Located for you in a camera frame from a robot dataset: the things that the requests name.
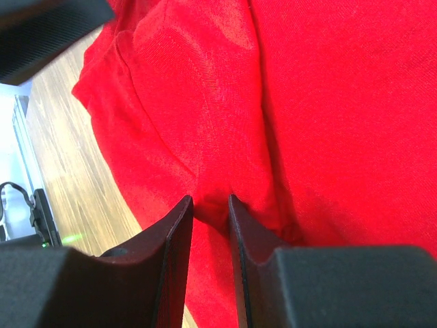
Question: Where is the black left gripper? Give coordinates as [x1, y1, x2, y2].
[1, 1, 115, 85]

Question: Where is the red t-shirt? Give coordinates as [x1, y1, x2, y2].
[72, 1, 436, 327]

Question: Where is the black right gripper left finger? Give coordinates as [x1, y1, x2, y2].
[1, 196, 193, 327]

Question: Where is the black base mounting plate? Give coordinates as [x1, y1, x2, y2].
[30, 189, 62, 247]

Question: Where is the aluminium frame rail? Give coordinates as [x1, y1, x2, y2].
[12, 95, 44, 193]

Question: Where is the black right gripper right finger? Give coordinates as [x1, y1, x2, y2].
[229, 195, 436, 327]

